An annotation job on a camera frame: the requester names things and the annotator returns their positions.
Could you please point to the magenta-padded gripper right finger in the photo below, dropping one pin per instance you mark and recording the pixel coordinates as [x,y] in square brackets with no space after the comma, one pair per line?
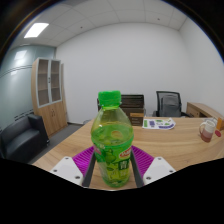
[159,169]

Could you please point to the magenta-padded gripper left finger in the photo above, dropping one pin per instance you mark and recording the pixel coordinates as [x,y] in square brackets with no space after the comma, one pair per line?
[67,169]

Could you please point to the green drink bottle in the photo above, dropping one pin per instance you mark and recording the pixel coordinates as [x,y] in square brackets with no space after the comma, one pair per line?
[112,146]

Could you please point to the white printed leaflet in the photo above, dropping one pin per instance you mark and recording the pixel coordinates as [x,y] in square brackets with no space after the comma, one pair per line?
[158,123]

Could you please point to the black leather sofa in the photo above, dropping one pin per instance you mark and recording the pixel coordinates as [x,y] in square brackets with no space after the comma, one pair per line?
[20,136]

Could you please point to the black mesh office chair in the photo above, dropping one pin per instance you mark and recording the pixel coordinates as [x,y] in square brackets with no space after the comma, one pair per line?
[170,104]

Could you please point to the wooden cabinet with glass doors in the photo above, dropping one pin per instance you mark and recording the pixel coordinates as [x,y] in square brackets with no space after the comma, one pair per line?
[50,100]

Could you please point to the wooden side desk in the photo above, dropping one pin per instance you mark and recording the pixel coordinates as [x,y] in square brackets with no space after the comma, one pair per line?
[203,109]

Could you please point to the small orange-brown box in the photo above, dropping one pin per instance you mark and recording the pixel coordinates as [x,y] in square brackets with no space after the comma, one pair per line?
[220,123]

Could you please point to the rectangular ceiling light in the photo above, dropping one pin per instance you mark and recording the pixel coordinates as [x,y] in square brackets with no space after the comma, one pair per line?
[36,30]

